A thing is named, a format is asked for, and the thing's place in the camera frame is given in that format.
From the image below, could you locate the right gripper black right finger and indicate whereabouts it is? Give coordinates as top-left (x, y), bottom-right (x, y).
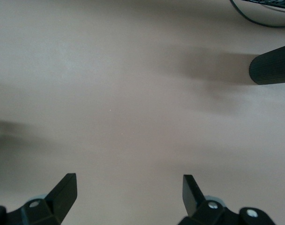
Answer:
top-left (178, 174), bottom-right (277, 225)

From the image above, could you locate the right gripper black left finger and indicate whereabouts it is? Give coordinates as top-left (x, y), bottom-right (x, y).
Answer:
top-left (0, 172), bottom-right (78, 225)

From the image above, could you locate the black ribbed cylinder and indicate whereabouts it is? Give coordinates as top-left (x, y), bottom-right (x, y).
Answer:
top-left (248, 43), bottom-right (285, 86)

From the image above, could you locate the thick black looped cable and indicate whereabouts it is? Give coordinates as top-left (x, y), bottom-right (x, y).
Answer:
top-left (229, 0), bottom-right (285, 29)

